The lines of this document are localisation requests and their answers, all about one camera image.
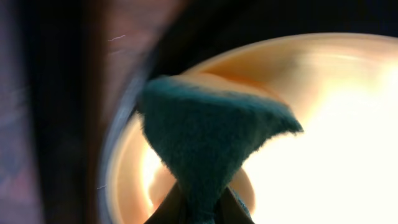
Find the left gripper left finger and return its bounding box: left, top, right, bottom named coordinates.
left=144, top=184, right=187, bottom=224

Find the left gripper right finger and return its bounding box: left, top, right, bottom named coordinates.
left=216, top=187, right=254, bottom=224

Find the green yellow sponge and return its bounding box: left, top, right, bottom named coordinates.
left=139, top=73, right=303, bottom=223

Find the yellow plate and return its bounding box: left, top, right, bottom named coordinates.
left=98, top=33, right=397, bottom=223

